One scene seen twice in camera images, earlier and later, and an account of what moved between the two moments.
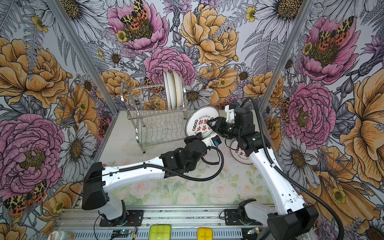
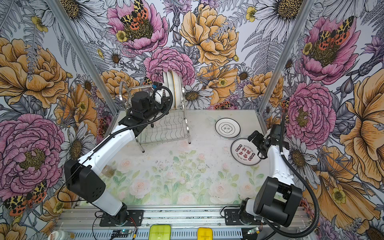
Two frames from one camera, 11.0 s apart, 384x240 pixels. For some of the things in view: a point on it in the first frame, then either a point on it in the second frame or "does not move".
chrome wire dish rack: x=154 y=123 does not move
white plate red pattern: x=197 y=122 -> x=244 y=152
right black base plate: x=232 y=217 does not move
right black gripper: x=219 y=124 -> x=255 y=141
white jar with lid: x=61 y=235 does not move
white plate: x=172 y=90 does not move
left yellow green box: x=160 y=232 does not move
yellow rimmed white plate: x=178 y=90 does not move
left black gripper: x=189 y=138 -> x=166 y=103
